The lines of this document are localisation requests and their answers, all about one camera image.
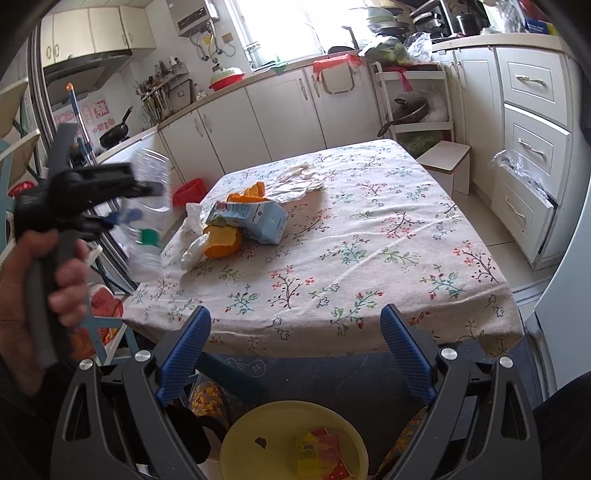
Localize white water heater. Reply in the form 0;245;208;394
166;0;220;38

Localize green leafy vegetables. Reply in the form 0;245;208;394
406;131;451;158

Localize silver sliding door frame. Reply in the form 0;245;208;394
25;28;134;296

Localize white upper kitchen cabinets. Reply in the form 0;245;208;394
39;4;158;70

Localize stack of pans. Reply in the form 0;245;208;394
362;2;411;35

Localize black frying pan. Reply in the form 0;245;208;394
99;106;134;149

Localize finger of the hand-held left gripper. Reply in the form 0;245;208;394
82;209;142;239
87;161;165;207

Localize white tissue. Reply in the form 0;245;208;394
180;202;211;273

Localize clear plastic bottle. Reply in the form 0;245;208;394
124;148;174;283

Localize range hood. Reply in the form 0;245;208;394
42;48;133;100

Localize blue drink carton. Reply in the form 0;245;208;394
203;199;289;245

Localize wok with lid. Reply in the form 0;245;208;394
376;96;431;138

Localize grey countertop oven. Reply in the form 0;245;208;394
411;0;455;38

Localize blue mop handle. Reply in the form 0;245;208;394
66;83;100;162

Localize floral tablecloth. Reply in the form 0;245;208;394
122;138;525;358

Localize white wooden stool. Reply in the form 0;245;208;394
416;141;472;195

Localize small yellow carton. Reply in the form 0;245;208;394
295;433;324;478

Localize bag of green vegetables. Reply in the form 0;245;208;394
360;36;411;65

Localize yellow floral seat cushion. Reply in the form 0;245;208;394
191;381;430;480

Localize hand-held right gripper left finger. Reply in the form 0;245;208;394
50;305;213;480

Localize white plastic bag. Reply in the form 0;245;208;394
427;95;451;121

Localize person's left hand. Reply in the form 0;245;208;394
0;229;92;397

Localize yellow plastic basin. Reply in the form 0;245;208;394
219;401;369;480

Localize red cloth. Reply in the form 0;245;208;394
313;53;363;75

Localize red wall stickers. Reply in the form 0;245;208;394
53;95;114;148

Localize black pot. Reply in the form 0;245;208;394
455;11;488;37

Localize white shelf rack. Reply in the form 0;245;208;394
372;62;455;158

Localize utensil rack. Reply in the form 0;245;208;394
134;74;192;127

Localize kitchen window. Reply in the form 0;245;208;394
231;0;370;65

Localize white drawer cabinet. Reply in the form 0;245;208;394
492;46;573;271

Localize clear plastic bag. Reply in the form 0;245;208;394
492;150;552;199

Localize orange peel half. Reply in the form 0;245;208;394
226;181;269;204
203;224;244;259

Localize white lower kitchen cabinets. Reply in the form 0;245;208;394
157;48;504;185

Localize white kitchen cabinets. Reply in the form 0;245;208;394
157;48;504;185
39;4;158;70

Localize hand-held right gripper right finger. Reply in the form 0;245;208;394
379;304;541;480

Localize red packet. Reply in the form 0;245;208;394
311;428;354;480

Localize thin red plastic bag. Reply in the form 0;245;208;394
381;65;439;93

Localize red basin with green lid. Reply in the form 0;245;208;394
209;65;245;92

